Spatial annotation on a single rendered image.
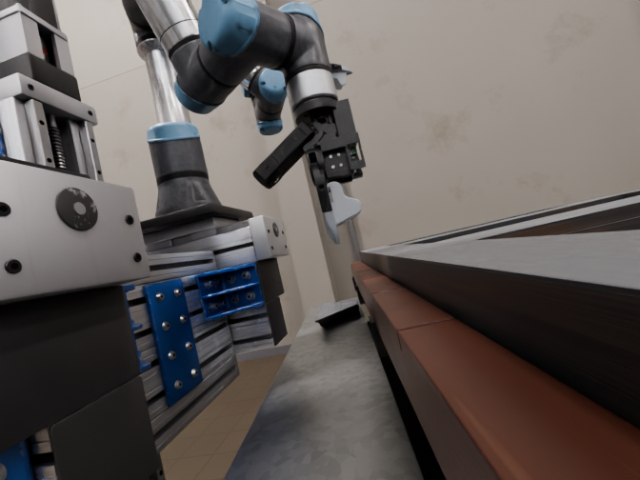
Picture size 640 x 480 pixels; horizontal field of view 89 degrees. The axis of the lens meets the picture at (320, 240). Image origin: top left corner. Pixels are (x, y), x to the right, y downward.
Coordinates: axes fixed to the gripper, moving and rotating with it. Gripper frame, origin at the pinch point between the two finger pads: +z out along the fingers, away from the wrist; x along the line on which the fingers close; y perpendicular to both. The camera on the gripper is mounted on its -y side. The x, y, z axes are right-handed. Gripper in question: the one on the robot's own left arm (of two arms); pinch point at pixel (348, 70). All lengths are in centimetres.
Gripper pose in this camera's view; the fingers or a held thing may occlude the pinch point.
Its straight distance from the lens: 121.4
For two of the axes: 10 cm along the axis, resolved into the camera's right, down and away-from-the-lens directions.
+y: 1.9, 9.8, 0.9
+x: 2.9, 0.3, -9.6
